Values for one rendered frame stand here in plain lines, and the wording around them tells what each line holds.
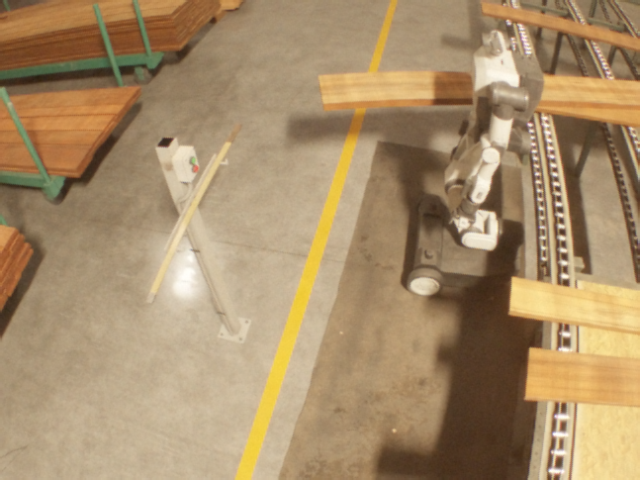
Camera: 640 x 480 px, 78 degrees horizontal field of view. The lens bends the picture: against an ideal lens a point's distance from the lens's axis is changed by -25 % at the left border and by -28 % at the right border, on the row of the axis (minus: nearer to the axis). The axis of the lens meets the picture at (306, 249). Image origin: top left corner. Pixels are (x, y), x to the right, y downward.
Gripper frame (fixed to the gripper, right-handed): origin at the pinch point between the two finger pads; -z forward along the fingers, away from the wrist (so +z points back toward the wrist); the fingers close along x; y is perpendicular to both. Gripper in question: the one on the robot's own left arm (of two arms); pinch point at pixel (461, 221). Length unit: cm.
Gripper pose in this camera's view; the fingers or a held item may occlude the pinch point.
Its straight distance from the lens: 237.9
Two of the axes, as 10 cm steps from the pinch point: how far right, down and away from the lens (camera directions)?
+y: -2.2, 7.9, -5.8
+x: -9.7, -2.4, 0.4
